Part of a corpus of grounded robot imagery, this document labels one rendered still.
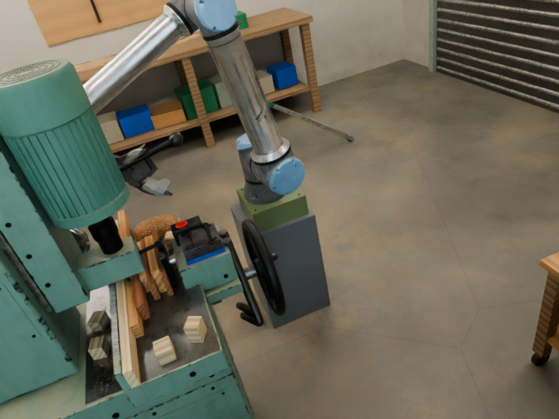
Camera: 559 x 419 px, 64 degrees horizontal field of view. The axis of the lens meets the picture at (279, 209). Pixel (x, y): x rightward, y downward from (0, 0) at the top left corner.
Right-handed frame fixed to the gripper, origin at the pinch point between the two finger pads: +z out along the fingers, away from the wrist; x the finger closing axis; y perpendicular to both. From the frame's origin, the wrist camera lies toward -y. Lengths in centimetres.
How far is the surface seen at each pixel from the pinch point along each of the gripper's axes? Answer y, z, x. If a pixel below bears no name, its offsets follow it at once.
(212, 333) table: -27.4, 25.8, 22.4
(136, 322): -32.7, 10.4, 15.6
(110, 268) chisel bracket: -24.9, -0.6, 8.2
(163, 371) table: -39.1, 21.8, 20.2
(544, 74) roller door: 291, 60, 141
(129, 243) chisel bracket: -17.8, 0.5, 6.9
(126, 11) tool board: 217, -236, 0
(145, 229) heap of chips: -3.8, -15.6, 17.6
